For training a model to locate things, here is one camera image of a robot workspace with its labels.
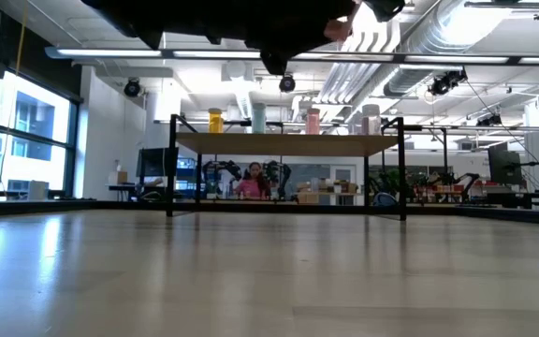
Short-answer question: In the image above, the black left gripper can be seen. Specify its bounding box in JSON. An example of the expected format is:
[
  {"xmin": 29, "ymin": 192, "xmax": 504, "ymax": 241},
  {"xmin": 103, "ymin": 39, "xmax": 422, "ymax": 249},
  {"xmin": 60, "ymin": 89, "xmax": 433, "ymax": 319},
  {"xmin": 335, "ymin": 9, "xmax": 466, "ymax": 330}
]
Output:
[{"xmin": 222, "ymin": 0, "xmax": 359, "ymax": 76}]

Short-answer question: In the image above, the overhead black light bar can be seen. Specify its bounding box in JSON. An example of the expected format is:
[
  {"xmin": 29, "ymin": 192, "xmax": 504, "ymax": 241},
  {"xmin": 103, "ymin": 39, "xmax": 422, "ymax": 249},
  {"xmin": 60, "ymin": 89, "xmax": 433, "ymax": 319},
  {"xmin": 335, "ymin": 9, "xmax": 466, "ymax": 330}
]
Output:
[{"xmin": 43, "ymin": 45, "xmax": 539, "ymax": 66}]

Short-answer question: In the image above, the large black-framed window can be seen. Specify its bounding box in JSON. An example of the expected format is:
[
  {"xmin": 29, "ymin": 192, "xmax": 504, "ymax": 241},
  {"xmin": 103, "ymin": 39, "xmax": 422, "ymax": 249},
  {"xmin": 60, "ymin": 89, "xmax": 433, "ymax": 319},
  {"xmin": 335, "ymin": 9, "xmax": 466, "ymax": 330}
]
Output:
[{"xmin": 0, "ymin": 69, "xmax": 83, "ymax": 203}]

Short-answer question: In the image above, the white background box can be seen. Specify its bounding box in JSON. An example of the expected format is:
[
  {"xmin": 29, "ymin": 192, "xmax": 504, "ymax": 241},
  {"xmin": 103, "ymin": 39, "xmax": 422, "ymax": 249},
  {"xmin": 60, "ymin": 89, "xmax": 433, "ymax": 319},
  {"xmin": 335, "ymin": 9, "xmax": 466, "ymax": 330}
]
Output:
[{"xmin": 27, "ymin": 180, "xmax": 51, "ymax": 202}]

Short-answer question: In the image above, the blue grey dome object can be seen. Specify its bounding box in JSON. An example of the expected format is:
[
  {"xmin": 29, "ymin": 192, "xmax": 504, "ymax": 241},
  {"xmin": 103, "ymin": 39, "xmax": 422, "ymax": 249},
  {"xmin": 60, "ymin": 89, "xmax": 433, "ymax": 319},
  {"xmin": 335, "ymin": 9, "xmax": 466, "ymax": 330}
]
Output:
[{"xmin": 372, "ymin": 192, "xmax": 400, "ymax": 209}]

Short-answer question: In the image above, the black ceiling spotlight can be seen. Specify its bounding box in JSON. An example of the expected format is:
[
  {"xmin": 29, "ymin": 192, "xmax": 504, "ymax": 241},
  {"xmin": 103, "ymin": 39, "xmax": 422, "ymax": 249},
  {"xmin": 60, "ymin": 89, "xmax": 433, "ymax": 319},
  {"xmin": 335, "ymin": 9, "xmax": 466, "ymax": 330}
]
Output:
[
  {"xmin": 278, "ymin": 73, "xmax": 298, "ymax": 94},
  {"xmin": 427, "ymin": 68, "xmax": 469, "ymax": 97},
  {"xmin": 123, "ymin": 78, "xmax": 142, "ymax": 98}
]

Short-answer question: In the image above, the silver ventilation duct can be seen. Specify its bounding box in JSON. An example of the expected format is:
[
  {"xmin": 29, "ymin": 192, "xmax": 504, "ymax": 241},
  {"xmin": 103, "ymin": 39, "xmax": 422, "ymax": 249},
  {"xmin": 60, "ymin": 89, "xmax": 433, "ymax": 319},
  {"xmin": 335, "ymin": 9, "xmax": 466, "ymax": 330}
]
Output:
[{"xmin": 384, "ymin": 0, "xmax": 514, "ymax": 97}]

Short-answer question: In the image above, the wooden shelf black metal frame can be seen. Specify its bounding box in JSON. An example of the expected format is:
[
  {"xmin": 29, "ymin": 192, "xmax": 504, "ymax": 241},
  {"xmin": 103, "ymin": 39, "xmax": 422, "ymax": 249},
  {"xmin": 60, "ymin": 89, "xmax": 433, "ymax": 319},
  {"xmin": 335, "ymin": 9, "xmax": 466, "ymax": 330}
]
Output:
[{"xmin": 165, "ymin": 113, "xmax": 409, "ymax": 222}]

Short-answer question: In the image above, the black aluminium table frame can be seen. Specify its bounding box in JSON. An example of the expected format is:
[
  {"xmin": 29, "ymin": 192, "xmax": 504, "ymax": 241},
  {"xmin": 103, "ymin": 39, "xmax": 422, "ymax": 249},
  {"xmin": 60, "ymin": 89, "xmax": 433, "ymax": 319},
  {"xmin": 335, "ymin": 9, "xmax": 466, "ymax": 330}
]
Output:
[{"xmin": 0, "ymin": 198, "xmax": 539, "ymax": 228}]

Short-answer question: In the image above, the black computer monitor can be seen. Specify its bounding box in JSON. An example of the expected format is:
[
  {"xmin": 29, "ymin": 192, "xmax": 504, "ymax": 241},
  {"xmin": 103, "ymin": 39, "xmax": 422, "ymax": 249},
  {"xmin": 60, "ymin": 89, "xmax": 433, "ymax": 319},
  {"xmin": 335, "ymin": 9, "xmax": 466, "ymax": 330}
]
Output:
[{"xmin": 136, "ymin": 146, "xmax": 180, "ymax": 180}]

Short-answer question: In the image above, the black desk monitor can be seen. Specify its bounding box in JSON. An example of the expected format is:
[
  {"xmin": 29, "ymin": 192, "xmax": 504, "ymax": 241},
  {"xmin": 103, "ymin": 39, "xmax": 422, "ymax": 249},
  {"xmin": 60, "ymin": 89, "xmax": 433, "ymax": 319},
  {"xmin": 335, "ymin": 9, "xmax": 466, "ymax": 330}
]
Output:
[{"xmin": 487, "ymin": 142, "xmax": 524, "ymax": 186}]

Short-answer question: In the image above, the person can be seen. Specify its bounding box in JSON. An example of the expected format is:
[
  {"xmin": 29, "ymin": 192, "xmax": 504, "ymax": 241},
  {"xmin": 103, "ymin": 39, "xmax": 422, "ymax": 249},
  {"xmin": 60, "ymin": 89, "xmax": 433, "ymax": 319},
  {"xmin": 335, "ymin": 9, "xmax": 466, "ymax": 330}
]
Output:
[{"xmin": 234, "ymin": 161, "xmax": 273, "ymax": 201}]

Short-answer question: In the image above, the green medicine bottle white cap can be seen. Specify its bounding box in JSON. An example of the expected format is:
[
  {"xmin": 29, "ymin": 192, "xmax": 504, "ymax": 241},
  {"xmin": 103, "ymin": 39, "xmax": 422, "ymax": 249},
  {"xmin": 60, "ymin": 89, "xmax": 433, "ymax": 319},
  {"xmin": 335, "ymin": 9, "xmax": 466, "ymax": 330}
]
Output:
[{"xmin": 251, "ymin": 102, "xmax": 268, "ymax": 135}]

